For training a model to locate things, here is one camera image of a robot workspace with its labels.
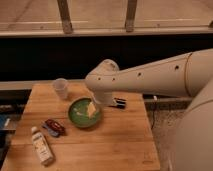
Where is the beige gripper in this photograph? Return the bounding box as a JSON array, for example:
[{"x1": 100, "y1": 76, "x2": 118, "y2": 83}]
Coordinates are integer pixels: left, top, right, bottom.
[{"x1": 87, "y1": 92, "x2": 115, "y2": 117}]

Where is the white plastic bottle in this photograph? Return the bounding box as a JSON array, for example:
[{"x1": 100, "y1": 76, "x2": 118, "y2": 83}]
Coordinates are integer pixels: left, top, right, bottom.
[{"x1": 31, "y1": 126, "x2": 54, "y2": 166}]

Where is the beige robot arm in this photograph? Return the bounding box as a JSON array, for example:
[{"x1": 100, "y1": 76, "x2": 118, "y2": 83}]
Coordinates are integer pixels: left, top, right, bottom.
[{"x1": 85, "y1": 48, "x2": 213, "y2": 171}]

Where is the green ceramic bowl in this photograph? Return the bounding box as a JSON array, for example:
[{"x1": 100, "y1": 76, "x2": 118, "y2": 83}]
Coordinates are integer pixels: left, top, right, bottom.
[{"x1": 68, "y1": 97, "x2": 101, "y2": 128}]

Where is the black rectangular box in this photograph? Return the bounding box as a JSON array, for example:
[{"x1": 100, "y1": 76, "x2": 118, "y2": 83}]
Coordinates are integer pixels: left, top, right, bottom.
[{"x1": 110, "y1": 98, "x2": 126, "y2": 109}]

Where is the clear plastic cup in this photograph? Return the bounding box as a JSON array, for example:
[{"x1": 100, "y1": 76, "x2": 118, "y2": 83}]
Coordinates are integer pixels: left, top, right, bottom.
[{"x1": 52, "y1": 78, "x2": 68, "y2": 100}]

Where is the red snack packet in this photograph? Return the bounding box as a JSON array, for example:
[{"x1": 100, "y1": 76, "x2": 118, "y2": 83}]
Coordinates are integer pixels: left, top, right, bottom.
[{"x1": 45, "y1": 119, "x2": 65, "y2": 135}]

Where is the left metal post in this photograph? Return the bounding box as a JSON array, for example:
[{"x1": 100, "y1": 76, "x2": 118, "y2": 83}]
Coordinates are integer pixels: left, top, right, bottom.
[{"x1": 57, "y1": 0, "x2": 73, "y2": 34}]

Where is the metal post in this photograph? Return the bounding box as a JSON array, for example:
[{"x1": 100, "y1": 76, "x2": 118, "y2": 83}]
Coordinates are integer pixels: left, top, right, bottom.
[
  {"x1": 57, "y1": 0, "x2": 73, "y2": 34},
  {"x1": 125, "y1": 0, "x2": 137, "y2": 32}
]

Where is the right metal post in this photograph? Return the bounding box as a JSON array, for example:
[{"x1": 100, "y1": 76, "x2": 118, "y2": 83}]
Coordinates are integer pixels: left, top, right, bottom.
[{"x1": 125, "y1": 0, "x2": 137, "y2": 32}]

